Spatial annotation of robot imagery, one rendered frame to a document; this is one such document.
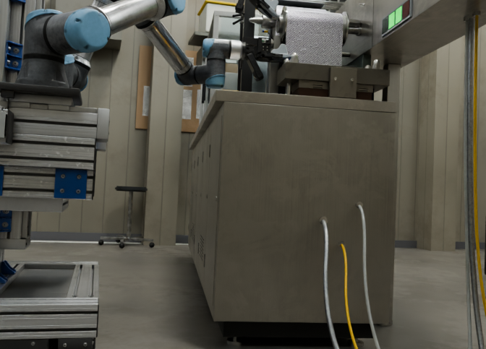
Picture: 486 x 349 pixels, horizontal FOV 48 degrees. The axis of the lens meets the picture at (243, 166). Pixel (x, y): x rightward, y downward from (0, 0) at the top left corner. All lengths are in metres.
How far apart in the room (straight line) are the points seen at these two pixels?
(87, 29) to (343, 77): 0.94
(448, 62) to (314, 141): 4.66
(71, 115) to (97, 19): 0.28
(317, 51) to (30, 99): 1.16
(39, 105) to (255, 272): 0.89
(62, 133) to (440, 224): 5.17
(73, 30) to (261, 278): 1.01
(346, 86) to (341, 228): 0.52
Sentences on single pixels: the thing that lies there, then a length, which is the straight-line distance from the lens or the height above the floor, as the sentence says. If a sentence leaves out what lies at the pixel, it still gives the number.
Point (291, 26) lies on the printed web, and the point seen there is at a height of 1.22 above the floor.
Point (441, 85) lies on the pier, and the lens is 6.44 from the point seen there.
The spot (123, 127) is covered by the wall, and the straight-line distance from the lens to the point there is 5.55.
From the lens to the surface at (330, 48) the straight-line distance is 2.32.
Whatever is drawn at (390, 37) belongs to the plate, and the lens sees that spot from 2.15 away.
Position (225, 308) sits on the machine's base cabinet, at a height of 0.14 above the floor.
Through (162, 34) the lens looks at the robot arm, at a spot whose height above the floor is 1.12.
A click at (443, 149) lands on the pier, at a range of 6.37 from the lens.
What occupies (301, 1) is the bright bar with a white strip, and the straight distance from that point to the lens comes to 2.66.
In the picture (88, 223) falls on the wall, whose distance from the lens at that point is 5.53.
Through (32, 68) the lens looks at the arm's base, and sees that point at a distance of 1.70.
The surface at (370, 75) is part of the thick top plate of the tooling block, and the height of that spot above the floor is 1.00.
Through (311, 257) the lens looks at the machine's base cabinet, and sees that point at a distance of 1.98.
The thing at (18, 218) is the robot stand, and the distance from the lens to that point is 1.92.
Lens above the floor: 0.55
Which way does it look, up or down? 2 degrees up
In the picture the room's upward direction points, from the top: 3 degrees clockwise
